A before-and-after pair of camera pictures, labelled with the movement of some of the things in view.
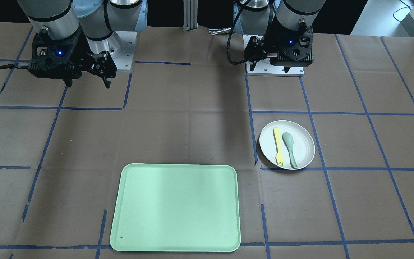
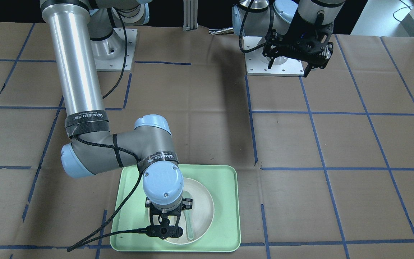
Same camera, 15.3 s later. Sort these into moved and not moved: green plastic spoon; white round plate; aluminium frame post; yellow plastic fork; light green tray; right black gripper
Moved: green plastic spoon; right black gripper; white round plate; yellow plastic fork
Not moved: aluminium frame post; light green tray
